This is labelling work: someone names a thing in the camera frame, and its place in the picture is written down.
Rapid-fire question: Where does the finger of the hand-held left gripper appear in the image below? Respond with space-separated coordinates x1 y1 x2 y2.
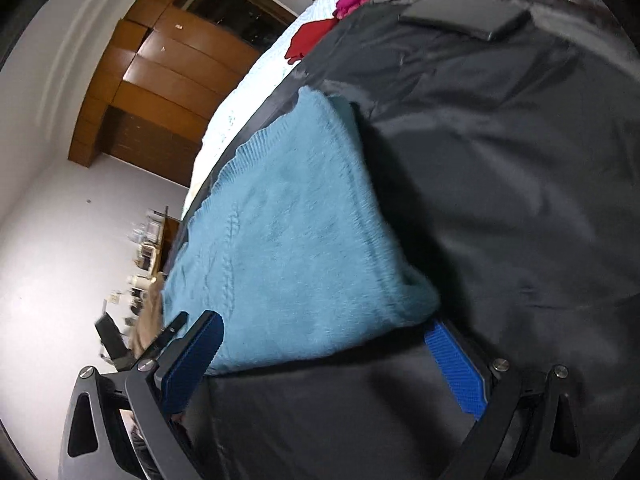
142 312 189 361
95 312 137 371

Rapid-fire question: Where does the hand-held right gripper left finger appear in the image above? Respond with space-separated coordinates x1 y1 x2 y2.
57 310 224 480

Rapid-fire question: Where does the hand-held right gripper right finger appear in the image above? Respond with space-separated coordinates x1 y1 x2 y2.
425 320 583 480

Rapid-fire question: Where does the brown fleece garment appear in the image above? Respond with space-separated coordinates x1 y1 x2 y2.
127 272 168 361

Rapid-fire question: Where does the teal knit sweater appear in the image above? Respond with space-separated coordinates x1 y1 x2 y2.
162 87 441 376

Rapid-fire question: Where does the wooden sideboard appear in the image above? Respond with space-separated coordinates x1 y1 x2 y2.
127 205 183 281

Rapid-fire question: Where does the black satin sheet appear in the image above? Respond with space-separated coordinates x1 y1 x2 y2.
170 0 640 480

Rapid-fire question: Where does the wooden wardrobe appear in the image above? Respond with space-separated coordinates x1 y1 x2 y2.
69 0 266 188

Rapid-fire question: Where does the light blue quilt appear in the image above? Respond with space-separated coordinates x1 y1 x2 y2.
182 0 351 216

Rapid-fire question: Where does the red garment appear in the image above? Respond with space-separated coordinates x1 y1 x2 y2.
286 17 341 66

